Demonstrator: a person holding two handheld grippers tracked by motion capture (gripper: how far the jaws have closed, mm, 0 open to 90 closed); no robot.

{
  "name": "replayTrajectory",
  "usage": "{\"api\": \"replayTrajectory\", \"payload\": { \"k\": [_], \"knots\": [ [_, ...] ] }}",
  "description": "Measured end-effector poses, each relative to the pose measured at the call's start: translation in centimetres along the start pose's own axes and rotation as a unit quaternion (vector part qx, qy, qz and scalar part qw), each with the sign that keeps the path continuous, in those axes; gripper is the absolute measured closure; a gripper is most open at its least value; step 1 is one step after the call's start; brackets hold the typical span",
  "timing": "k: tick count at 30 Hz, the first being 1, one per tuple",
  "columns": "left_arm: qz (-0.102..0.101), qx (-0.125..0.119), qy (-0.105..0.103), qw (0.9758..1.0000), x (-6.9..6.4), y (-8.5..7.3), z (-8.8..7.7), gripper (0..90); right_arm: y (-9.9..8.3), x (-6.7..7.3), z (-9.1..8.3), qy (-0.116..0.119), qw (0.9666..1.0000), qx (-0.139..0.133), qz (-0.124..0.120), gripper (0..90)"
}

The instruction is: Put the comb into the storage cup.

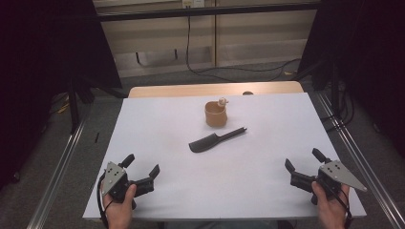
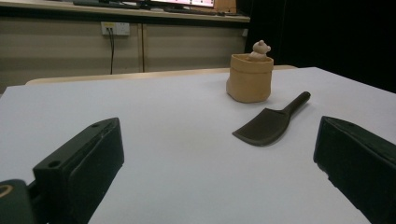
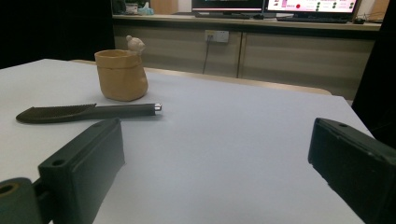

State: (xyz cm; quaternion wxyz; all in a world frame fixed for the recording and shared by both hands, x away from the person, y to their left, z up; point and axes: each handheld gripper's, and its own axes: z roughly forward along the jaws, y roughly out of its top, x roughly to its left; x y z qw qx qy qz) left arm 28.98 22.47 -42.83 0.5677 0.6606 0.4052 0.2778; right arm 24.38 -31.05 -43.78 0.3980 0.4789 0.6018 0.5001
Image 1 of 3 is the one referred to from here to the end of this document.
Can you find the person's right hand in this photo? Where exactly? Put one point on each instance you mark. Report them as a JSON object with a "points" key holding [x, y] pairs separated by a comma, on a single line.
{"points": [[331, 208]]}

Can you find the white board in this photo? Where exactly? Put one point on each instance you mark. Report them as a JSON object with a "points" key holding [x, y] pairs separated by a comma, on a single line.
{"points": [[223, 159]]}

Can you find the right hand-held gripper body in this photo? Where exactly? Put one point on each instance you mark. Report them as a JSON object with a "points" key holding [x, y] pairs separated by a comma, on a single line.
{"points": [[328, 181]]}

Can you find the black spatula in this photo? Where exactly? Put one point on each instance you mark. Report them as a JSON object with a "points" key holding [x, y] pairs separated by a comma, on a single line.
{"points": [[212, 142]]}

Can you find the black curtain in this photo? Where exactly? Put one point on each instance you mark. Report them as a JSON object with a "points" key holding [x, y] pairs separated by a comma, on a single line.
{"points": [[366, 57], [47, 79]]}

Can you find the person's left hand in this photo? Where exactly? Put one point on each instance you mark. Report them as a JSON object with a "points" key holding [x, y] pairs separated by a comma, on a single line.
{"points": [[119, 210]]}

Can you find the black horizontal bar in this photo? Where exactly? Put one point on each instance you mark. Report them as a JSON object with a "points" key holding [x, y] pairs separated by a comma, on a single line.
{"points": [[207, 12]]}

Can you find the black metal stand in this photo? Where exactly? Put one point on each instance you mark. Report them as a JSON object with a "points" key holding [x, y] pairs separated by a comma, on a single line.
{"points": [[74, 105]]}

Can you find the aluminium rail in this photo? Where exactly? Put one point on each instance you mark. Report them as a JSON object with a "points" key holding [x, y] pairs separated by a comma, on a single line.
{"points": [[363, 159], [55, 178]]}

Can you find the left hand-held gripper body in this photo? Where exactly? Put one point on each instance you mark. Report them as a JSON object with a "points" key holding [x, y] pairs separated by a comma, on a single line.
{"points": [[118, 183]]}

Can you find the small beige figure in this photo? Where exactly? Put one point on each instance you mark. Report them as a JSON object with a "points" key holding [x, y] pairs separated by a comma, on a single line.
{"points": [[222, 102]]}

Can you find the brown cup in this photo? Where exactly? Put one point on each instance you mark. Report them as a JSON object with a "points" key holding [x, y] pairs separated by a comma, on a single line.
{"points": [[216, 115]]}

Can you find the white wall socket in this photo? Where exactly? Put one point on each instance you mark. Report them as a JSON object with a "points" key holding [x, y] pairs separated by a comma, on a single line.
{"points": [[192, 3]]}

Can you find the wooden table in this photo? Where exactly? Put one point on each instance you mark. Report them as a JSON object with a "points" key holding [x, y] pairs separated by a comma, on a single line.
{"points": [[216, 89]]}

